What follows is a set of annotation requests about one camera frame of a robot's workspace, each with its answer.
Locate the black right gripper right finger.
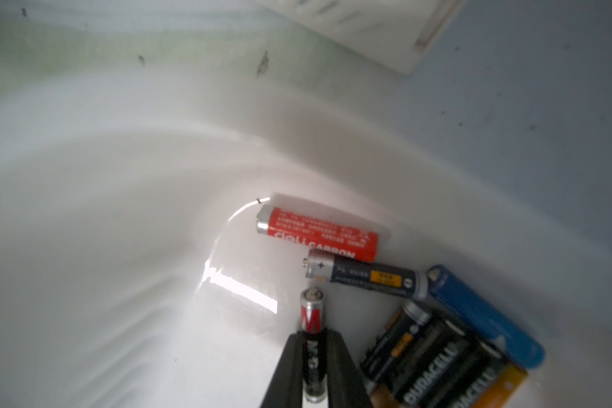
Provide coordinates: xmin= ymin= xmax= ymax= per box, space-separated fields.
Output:
xmin=326 ymin=330 xmax=372 ymax=408

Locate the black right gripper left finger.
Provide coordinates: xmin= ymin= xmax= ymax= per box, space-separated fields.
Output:
xmin=260 ymin=331 xmax=304 ymax=408

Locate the copper black Duracell battery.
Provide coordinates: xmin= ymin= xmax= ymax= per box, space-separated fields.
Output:
xmin=370 ymin=317 xmax=471 ymax=407
xmin=420 ymin=341 xmax=507 ymax=407

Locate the white plastic storage tray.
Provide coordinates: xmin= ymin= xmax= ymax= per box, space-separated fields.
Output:
xmin=0 ymin=68 xmax=612 ymax=407

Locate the dark navy battery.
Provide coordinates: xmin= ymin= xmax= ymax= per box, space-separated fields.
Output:
xmin=303 ymin=249 xmax=428 ymax=301

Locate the red silver-tip battery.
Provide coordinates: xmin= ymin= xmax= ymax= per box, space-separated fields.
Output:
xmin=256 ymin=205 xmax=379 ymax=262

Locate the orange yellow battery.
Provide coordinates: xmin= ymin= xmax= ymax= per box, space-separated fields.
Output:
xmin=472 ymin=364 xmax=528 ymax=408

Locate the blue Huatai battery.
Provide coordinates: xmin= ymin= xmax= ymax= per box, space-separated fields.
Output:
xmin=426 ymin=265 xmax=546 ymax=370

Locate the beige file organizer rack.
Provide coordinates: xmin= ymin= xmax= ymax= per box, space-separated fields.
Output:
xmin=259 ymin=0 xmax=465 ymax=75

